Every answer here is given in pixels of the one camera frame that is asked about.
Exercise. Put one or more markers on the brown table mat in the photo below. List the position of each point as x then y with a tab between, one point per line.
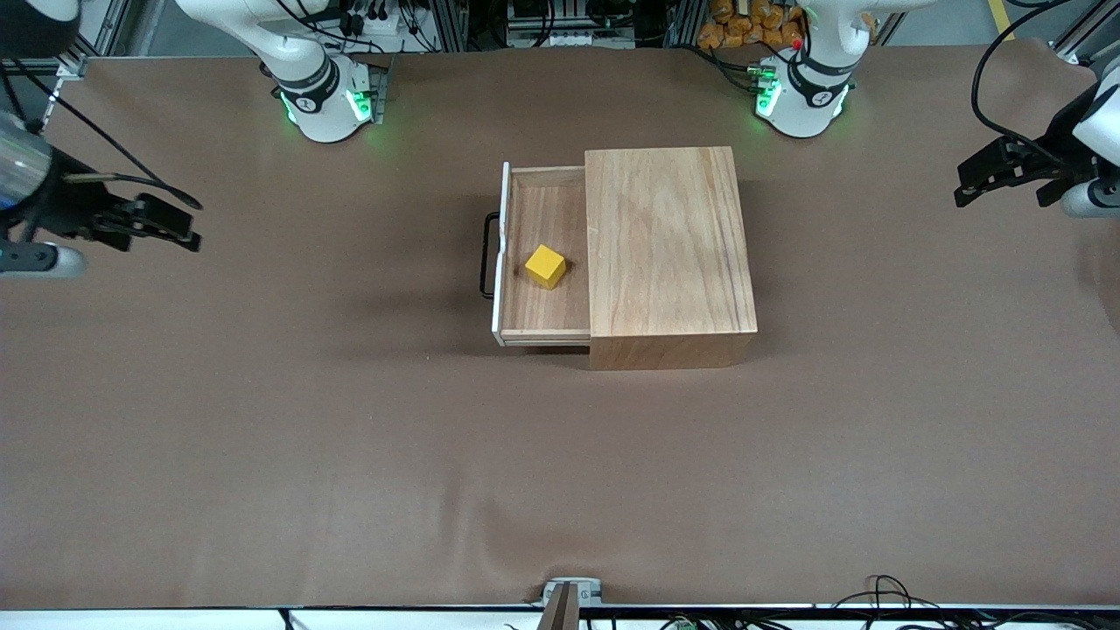
437	481

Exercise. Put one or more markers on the orange snack bags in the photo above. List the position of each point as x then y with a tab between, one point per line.
726	31

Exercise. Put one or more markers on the yellow wooden cube block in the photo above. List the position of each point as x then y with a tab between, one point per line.
545	266

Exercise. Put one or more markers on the white vented equipment box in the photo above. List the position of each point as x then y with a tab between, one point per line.
569	35

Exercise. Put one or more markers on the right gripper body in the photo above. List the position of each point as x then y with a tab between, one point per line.
72	213

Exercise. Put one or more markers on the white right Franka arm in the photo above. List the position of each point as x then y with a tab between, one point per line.
306	70

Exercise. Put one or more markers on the wooden cabinet box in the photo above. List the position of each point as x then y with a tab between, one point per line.
674	254

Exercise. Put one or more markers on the aluminium frame profile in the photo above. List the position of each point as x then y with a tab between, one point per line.
70	66
1081	44

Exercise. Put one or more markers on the white power strip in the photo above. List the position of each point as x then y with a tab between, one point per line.
376	22

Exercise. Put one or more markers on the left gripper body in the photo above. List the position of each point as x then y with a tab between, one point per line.
1047	157

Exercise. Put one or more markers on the grey table edge clamp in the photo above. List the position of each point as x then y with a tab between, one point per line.
560	604

